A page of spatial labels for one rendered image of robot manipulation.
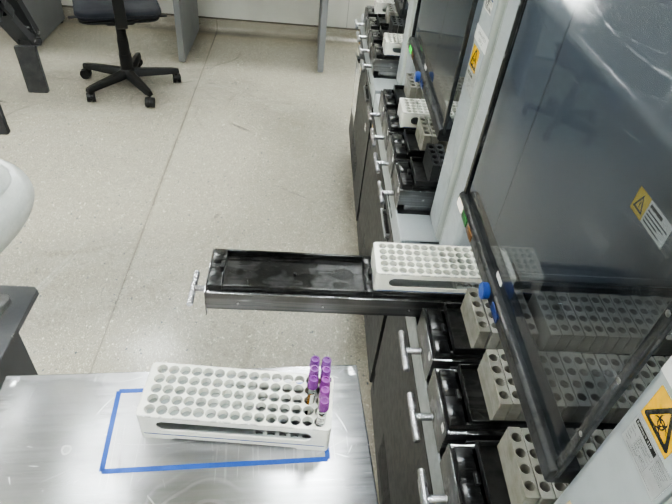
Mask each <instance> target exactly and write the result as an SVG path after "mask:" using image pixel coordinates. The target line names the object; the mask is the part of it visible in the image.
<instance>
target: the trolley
mask: <svg viewBox="0 0 672 504"><path fill-rule="evenodd" d="M149 372H150V371H143V372H113V373H82V374H51V375H20V376H6V378H5V380H4V383H3V385H2V388H1V390H0V504H379V502H378V496H377V490H376V483H375V477H374V471H373V465H372V458H371V452H370V446H369V439H368V433H367V427H366V421H365V414H364V408H363V402H362V395H361V389H360V383H359V377H358V370H357V366H356V365H331V375H330V376H331V377H333V379H334V387H333V409H332V428H331V434H330V441H329V447H328V449H327V450H326V451H317V450H304V449H296V448H295V447H282V446H269V445H256V444H242V443H229V442H216V441H203V440H190V439H177V438H174V439H160V438H147V437H143V436H142V434H141V430H140V426H139V423H138V419H137V416H136V409H137V407H138V404H139V401H140V398H141V395H142V392H143V389H144V386H145V384H146V381H147V378H148V375H149Z"/></svg>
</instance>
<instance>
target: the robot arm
mask: <svg viewBox="0 0 672 504"><path fill-rule="evenodd" d="M0 26H1V27H2V28H3V30H4V31H5V32H6V33H7V34H8V35H9V36H10V37H11V38H12V39H13V40H14V41H15V42H16V43H17V44H18V45H15V46H14V50H15V53H16V56H17V59H18V62H19V65H20V68H21V71H22V74H23V77H24V80H25V83H26V86H27V89H28V92H29V93H48V92H49V91H50V89H49V86H48V83H47V79H46V76H45V73H44V70H43V66H42V63H41V60H40V56H39V53H38V50H37V47H36V46H41V45H42V40H41V38H36V37H40V30H39V29H38V27H37V25H36V23H35V22H34V20H33V18H32V16H31V15H30V13H29V11H28V10H27V8H26V6H25V4H24V3H23V1H22V0H0ZM25 26H29V27H30V28H26V27H25ZM9 133H10V129H9V126H8V124H7V121H6V118H5V115H4V112H3V110H2V107H1V104H0V135H8V134H9ZM33 203H34V187H33V185H32V183H31V181H30V179H29V178H28V176H27V175H26V174H25V173H24V172H23V171H22V170H21V169H20V168H18V167H17V166H16V165H14V164H12V163H10V162H7V161H5V160H2V159H0V253H1V252H2V251H3V250H4V249H5V248H6V247H7V246H8V245H9V244H10V243H11V242H12V241H13V240H14V238H15V237H16V236H17V235H18V233H19V232H20V231H21V229H22V228H23V226H24V225H25V223H26V222H27V220H28V218H29V216H30V213H31V211H32V208H33ZM11 303H12V301H11V298H10V296H9V295H7V294H0V316H1V315H2V313H3V312H4V310H5V309H7V308H8V307H9V306H10V305H11Z"/></svg>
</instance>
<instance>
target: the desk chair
mask: <svg viewBox="0 0 672 504"><path fill-rule="evenodd" d="M72 2H73V11H74V16H68V18H69V19H72V18H77V19H78V21H79V22H80V23H82V24H85V25H104V24H105V25H107V26H115V28H116V34H117V44H118V50H119V53H118V54H119V60H120V66H115V65H107V64H98V63H90V62H86V63H83V64H82V65H83V69H81V71H80V76H81V77H82V78H83V79H88V78H89V77H90V76H91V75H92V71H91V70H93V71H98V72H103V73H108V74H111V75H109V76H107V77H105V78H103V79H101V80H99V81H97V82H95V83H93V84H91V85H89V86H88V87H87V88H86V97H87V102H91V101H92V100H93V102H97V101H96V96H95V91H98V90H100V89H103V88H105V87H108V86H110V85H113V84H115V83H118V82H120V81H123V80H125V79H127V80H128V81H129V82H131V83H132V84H133V85H134V86H135V87H137V88H138V89H139V90H140V91H141V92H143V93H144V94H145V95H147V96H149V97H145V106H146V107H150V106H151V107H155V98H154V97H151V96H152V95H153V93H152V91H151V89H150V88H149V87H148V86H147V85H146V84H145V83H144V82H143V80H142V79H141V78H140V77H142V76H155V75H169V74H172V76H173V82H174V83H176V81H178V82H181V75H180V73H179V69H178V68H175V67H141V66H142V64H143V61H142V59H141V54H140V53H139V52H137V53H135V54H134V56H133V57H132V56H131V52H130V48H129V43H128V38H127V35H126V29H128V25H134V24H135V23H149V22H155V21H157V20H159V17H167V15H166V14H161V8H160V6H159V3H158V1H157V0H72Z"/></svg>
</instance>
